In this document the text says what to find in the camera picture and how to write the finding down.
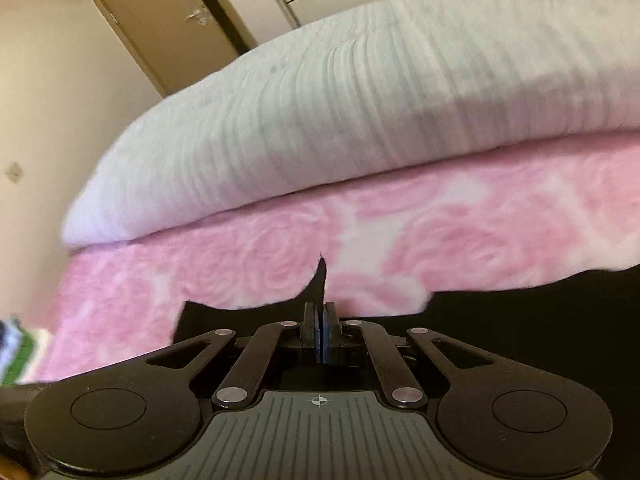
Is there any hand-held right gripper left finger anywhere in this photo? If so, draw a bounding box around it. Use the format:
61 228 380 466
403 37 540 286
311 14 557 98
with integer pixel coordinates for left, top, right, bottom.
144 302 322 407

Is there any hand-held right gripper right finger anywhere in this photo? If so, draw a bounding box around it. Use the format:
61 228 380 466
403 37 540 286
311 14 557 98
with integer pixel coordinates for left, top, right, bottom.
321 301 495 407

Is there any black garment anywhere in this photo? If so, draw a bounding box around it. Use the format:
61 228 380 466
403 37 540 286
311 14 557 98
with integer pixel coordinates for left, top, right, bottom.
172 257 640 466

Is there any pink rose blanket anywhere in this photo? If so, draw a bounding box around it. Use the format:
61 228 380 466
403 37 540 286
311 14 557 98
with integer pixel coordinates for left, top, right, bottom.
35 137 640 383

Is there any grey striped quilt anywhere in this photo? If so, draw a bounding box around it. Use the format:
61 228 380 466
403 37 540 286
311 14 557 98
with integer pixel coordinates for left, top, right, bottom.
60 0 640 248

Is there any green and white box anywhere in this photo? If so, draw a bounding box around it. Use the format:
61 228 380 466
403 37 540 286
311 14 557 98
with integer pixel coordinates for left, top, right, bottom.
0 316 51 386

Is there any brown wooden door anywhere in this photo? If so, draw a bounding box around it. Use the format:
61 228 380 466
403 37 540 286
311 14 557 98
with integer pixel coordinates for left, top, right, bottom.
77 0 258 98

